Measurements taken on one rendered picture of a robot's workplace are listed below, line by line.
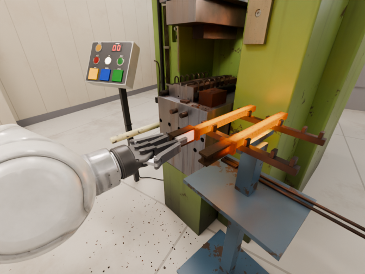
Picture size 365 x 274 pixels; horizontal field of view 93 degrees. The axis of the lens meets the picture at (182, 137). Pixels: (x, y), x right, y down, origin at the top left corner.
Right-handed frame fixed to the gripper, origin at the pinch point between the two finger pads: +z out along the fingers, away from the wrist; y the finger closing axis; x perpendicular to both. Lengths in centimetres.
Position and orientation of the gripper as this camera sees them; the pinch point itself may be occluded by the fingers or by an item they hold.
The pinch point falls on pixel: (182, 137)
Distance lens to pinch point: 50.8
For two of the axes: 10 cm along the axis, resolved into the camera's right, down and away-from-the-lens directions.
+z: 7.5, -3.1, 5.8
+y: 6.6, 3.5, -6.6
